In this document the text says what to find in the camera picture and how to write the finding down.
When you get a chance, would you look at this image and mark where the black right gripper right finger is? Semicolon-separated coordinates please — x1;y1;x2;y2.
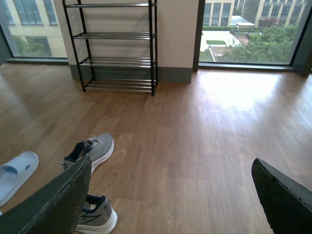
252;158;312;234

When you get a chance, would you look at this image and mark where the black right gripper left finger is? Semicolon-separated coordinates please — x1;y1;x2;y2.
0;156;92;234

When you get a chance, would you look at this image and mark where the grey sneaker white sole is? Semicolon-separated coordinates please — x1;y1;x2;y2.
59;133;115;174
75;195;117;234

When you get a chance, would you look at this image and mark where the light blue slipper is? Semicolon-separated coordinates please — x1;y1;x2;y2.
0;151;39;207

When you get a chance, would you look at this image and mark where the black metal shoe rack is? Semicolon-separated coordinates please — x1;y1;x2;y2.
62;0;158;95

